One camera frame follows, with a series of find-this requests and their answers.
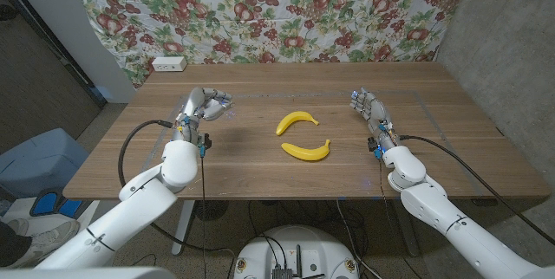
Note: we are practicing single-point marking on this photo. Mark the black door frame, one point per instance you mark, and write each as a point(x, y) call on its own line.
point(89, 85)

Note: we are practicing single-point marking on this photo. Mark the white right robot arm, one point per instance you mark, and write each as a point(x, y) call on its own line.
point(433, 207)

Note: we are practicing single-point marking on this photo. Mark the white robot chest panel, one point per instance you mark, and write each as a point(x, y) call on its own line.
point(86, 274)

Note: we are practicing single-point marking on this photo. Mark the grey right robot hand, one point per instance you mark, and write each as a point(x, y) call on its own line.
point(374, 110)

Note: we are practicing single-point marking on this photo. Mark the grey sneaker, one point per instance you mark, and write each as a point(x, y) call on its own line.
point(17, 226)
point(47, 240)

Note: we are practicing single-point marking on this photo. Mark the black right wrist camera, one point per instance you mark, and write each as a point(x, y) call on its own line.
point(374, 147)

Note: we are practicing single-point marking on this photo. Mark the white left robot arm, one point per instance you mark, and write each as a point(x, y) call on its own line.
point(139, 205)

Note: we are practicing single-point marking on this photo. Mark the grey table leg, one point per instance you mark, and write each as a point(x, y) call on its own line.
point(412, 246)

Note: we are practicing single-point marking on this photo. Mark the white table leg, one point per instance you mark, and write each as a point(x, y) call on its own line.
point(182, 227)

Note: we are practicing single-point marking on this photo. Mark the floral fruit print backdrop cloth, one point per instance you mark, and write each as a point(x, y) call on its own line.
point(260, 10)

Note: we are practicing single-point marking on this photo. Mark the white floor board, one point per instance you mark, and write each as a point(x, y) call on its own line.
point(19, 207)

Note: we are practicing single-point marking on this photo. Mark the blue padded black object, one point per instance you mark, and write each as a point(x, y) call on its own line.
point(45, 203)

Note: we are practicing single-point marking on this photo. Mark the white power strip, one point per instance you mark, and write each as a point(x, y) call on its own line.
point(169, 64)

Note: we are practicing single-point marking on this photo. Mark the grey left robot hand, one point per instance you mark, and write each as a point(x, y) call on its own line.
point(195, 105)

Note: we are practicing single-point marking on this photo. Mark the white robot torso base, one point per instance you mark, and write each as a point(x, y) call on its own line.
point(295, 244)

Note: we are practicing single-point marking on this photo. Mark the black round fan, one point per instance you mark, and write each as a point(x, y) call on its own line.
point(212, 210)

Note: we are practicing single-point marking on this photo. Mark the yellow toy banana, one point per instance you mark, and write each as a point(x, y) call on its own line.
point(305, 153)
point(290, 119)

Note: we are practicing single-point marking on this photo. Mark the dark trouser leg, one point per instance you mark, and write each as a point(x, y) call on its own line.
point(11, 248)

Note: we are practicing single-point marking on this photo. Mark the blue-grey storage box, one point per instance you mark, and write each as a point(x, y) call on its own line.
point(39, 162)

